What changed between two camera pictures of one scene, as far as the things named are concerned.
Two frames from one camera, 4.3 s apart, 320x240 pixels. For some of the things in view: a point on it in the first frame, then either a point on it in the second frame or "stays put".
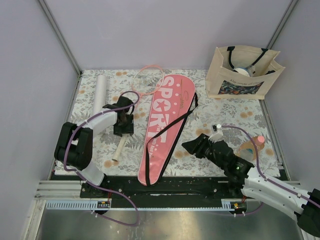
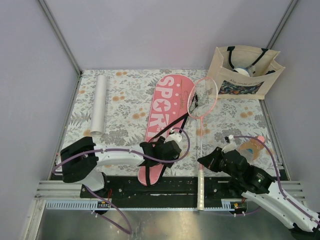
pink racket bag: (175, 97) stays put
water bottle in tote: (249, 71) stays put
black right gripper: (196, 146) to (210, 160)
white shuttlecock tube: (99, 100) stays put
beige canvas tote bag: (240, 72) stays put
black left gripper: (128, 130) to (160, 141)
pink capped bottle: (247, 150) stays put
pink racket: (146, 80) to (202, 99)
